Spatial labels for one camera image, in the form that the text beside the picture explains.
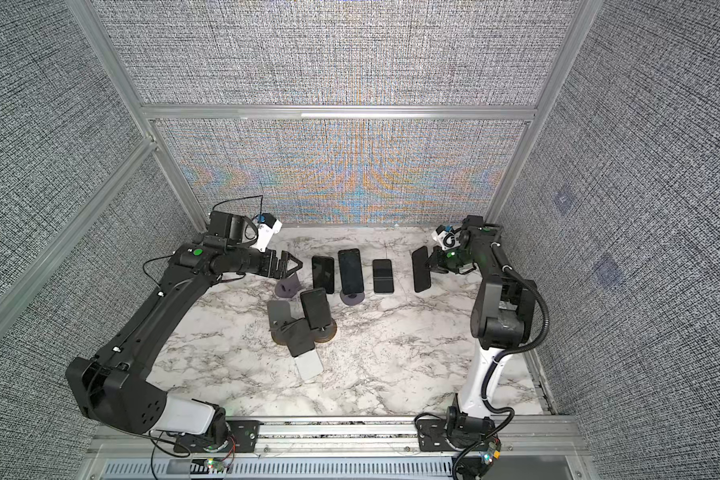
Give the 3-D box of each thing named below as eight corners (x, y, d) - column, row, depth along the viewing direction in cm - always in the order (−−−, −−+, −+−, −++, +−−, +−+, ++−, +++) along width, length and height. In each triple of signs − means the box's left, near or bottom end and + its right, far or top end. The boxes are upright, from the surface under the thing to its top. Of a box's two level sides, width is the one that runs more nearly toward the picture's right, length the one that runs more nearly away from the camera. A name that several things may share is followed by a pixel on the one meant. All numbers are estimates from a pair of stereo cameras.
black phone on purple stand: (343, 301, 100) (341, 275, 88) (340, 277, 106) (338, 249, 94) (362, 298, 100) (363, 272, 89) (358, 275, 106) (358, 247, 95)
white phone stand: (302, 381, 84) (301, 379, 82) (295, 360, 88) (293, 357, 86) (324, 371, 86) (323, 368, 84) (315, 351, 90) (314, 347, 88)
